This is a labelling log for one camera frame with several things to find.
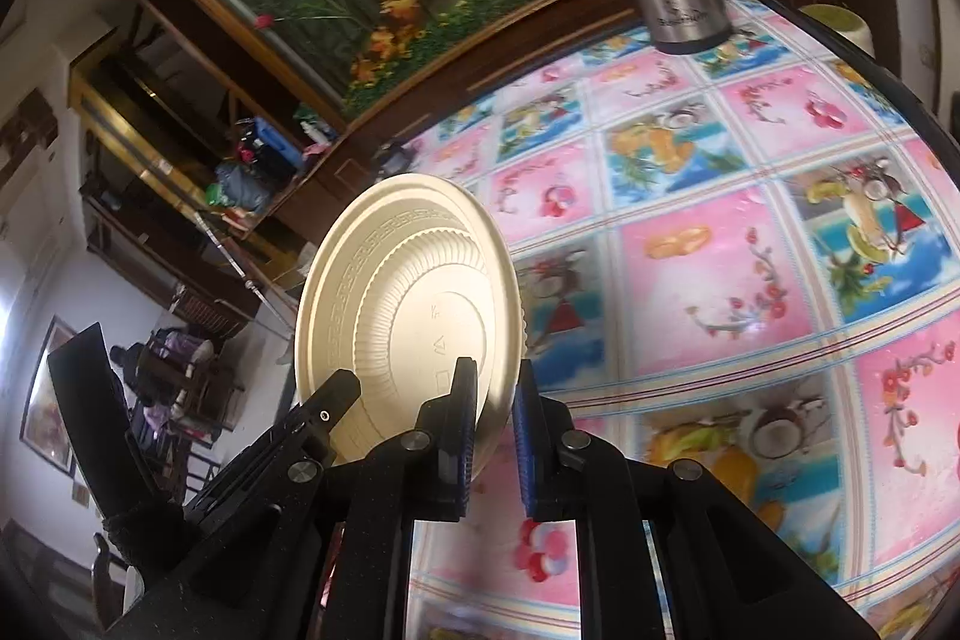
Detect seated person dark clothes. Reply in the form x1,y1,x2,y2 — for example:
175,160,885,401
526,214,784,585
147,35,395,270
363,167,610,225
109,326,217,410

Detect colourful fruit pattern tablecloth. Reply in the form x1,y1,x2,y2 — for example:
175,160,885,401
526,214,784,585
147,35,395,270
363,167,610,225
407,0,958,638

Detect framed wall painting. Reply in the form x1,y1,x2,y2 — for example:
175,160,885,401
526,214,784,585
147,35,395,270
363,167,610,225
20,317,75,476

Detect blue thermos bottle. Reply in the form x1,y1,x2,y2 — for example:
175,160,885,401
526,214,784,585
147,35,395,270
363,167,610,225
252,117,302,169

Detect beige plastic bowl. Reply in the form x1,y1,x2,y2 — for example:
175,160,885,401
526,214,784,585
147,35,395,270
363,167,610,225
295,174,526,470

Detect white plastic bucket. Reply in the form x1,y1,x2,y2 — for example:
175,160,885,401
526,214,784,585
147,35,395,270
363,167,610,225
800,3,875,57

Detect floor mop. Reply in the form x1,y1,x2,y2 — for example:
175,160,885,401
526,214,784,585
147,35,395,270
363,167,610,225
192,211,295,331

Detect grey kettle on counter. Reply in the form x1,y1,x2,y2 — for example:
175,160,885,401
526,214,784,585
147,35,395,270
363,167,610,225
206,163,272,213

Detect wooden counter cabinet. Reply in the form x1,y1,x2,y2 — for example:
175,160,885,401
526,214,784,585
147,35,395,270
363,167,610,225
235,0,901,241

